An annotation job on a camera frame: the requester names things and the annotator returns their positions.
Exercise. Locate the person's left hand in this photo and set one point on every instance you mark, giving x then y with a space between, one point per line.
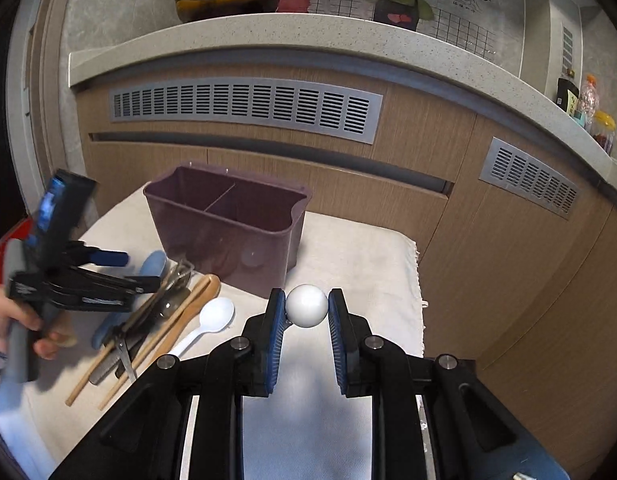
59 334

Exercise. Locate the dark metal spoon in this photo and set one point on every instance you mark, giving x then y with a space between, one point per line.
112 364

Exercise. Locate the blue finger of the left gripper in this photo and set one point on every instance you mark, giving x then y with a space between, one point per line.
100 257
101 284

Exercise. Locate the short grey vent grille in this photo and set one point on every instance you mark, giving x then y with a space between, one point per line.
517 172

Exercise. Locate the wooden spoon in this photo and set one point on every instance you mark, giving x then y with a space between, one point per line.
188 314

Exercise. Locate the red floor mat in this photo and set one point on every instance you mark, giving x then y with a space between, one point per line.
19 232

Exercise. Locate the maroon plastic utensil caddy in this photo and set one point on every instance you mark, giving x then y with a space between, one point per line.
243 227

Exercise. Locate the cream tablecloth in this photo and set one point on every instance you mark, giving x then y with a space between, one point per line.
305 428

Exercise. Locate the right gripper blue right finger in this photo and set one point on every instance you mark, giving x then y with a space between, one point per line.
431 418

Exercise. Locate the orange cap drink bottle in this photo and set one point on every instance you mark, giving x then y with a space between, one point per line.
587 103

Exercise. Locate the speckled kitchen countertop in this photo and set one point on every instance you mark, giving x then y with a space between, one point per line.
358 47

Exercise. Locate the white plastic spoon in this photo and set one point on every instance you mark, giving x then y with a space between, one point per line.
213 318

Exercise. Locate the shiny steel spoon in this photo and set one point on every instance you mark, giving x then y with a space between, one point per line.
169 306

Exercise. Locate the long grey vent grille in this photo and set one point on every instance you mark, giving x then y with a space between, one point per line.
309 106

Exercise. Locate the metal scoop with white ball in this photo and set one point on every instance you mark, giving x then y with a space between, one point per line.
306 306

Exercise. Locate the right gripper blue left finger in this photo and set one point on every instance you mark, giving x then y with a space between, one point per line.
185 416

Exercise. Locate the dark soy sauce bottle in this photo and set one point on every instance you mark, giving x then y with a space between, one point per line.
567 92

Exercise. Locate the yellow lid jar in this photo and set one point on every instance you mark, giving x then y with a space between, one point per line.
603 130

